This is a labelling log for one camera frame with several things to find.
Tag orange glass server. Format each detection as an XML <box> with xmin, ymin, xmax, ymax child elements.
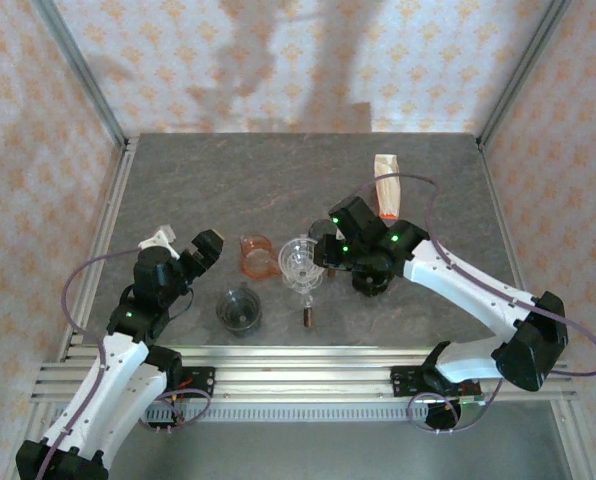
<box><xmin>239</xmin><ymin>234</ymin><xmax>283</xmax><ymax>280</ymax></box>

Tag aluminium frame post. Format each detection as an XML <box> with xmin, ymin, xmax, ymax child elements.
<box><xmin>30</xmin><ymin>0</ymin><xmax>132</xmax><ymax>149</ymax></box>
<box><xmin>476</xmin><ymin>0</ymin><xmax>574</xmax><ymax>149</ymax></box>

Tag white coffee filter pack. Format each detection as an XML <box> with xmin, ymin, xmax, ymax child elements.
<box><xmin>373</xmin><ymin>153</ymin><xmax>402</xmax><ymax>221</ymax></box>

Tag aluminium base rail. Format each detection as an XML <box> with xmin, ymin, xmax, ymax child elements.
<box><xmin>30</xmin><ymin>343</ymin><xmax>579</xmax><ymax>402</ymax></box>

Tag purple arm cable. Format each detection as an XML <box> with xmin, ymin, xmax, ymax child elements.
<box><xmin>36</xmin><ymin>248</ymin><xmax>147</xmax><ymax>476</ymax></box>
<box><xmin>345</xmin><ymin>172</ymin><xmax>596</xmax><ymax>379</ymax></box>

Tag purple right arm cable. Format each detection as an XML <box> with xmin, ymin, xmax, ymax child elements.
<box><xmin>345</xmin><ymin>172</ymin><xmax>596</xmax><ymax>379</ymax></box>

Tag white slotted cable duct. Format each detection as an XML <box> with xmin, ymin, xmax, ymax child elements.
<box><xmin>142</xmin><ymin>403</ymin><xmax>429</xmax><ymax>424</ymax></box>

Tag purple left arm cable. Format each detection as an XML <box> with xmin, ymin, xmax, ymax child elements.
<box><xmin>36</xmin><ymin>248</ymin><xmax>147</xmax><ymax>476</ymax></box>

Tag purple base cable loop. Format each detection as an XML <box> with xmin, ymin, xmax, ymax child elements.
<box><xmin>406</xmin><ymin>379</ymin><xmax>504</xmax><ymax>435</ymax></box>
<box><xmin>138</xmin><ymin>388</ymin><xmax>213</xmax><ymax>435</ymax></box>

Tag aluminium table side rail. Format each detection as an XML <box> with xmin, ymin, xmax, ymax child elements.
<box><xmin>476</xmin><ymin>134</ymin><xmax>547</xmax><ymax>361</ymax></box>
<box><xmin>67</xmin><ymin>135</ymin><xmax>140</xmax><ymax>351</ymax></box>

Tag dark grey glass cup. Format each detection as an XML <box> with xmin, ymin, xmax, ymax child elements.
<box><xmin>215</xmin><ymin>281</ymin><xmax>264</xmax><ymax>340</ymax></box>

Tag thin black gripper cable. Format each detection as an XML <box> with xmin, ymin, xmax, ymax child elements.
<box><xmin>169</xmin><ymin>288</ymin><xmax>196</xmax><ymax>321</ymax></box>

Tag clear glass dripper wooden handle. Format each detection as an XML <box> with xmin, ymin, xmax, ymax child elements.
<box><xmin>277</xmin><ymin>236</ymin><xmax>325</xmax><ymax>330</ymax></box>

